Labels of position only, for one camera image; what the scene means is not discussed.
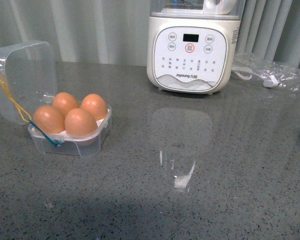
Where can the clear plastic egg box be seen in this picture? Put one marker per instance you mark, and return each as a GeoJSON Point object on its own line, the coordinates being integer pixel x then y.
{"type": "Point", "coordinates": [30, 72]}

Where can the clear plastic bag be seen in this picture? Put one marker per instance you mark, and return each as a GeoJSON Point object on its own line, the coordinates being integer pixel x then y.
{"type": "Point", "coordinates": [265, 73]}

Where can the white Joyoung soymilk maker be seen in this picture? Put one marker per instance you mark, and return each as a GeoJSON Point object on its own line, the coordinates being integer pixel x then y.
{"type": "Point", "coordinates": [191, 44]}

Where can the yellow rubber band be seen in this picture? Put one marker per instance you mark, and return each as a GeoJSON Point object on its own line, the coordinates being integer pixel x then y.
{"type": "Point", "coordinates": [25, 116]}

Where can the brown egg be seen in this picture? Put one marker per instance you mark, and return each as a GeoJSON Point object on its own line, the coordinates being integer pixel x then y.
{"type": "Point", "coordinates": [65, 102]}
{"type": "Point", "coordinates": [95, 105]}
{"type": "Point", "coordinates": [49, 119]}
{"type": "Point", "coordinates": [79, 122]}

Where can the blue rubber band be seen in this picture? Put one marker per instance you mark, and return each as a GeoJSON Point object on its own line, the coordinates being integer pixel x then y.
{"type": "Point", "coordinates": [56, 143]}

